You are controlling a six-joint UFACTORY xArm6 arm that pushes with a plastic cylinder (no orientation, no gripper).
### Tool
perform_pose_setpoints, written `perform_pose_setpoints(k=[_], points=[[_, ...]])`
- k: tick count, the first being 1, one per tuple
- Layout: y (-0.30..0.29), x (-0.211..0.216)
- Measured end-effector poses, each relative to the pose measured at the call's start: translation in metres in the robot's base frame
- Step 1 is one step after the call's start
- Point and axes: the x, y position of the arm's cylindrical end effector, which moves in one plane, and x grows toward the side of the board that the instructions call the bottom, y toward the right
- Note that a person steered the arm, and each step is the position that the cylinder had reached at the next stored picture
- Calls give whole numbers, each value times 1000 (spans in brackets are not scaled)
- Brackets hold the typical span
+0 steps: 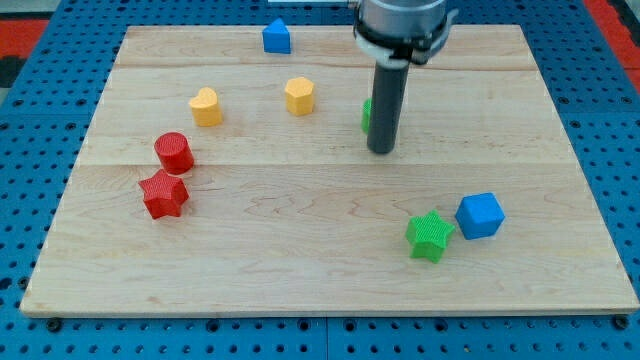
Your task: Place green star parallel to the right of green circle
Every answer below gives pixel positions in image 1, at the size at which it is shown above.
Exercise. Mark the yellow heart block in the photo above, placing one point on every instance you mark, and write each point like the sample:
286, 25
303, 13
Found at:
205, 108

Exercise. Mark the red cylinder block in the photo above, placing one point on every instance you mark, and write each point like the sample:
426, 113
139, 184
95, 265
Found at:
174, 153

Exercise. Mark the red star block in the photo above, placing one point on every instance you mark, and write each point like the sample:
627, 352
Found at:
163, 194

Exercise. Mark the green circle block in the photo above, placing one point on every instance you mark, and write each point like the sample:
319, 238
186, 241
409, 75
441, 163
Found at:
365, 115

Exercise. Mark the blue triangle block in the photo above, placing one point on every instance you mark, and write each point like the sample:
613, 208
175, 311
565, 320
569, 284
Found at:
276, 38

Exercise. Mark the yellow hexagon block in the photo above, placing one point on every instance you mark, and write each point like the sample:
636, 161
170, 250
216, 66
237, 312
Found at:
299, 96

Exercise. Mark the green star block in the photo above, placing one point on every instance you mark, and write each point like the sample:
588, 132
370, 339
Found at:
428, 236

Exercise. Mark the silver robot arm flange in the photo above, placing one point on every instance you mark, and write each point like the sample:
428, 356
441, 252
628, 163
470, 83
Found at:
397, 33

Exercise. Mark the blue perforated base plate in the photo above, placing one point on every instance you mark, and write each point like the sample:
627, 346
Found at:
48, 109

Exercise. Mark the wooden board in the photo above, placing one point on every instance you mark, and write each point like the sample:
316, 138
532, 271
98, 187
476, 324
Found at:
293, 215

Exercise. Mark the blue cube block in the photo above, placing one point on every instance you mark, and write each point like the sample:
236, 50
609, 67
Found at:
479, 215

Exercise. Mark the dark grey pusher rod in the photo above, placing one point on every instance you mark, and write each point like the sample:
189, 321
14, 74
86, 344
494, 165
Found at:
386, 104

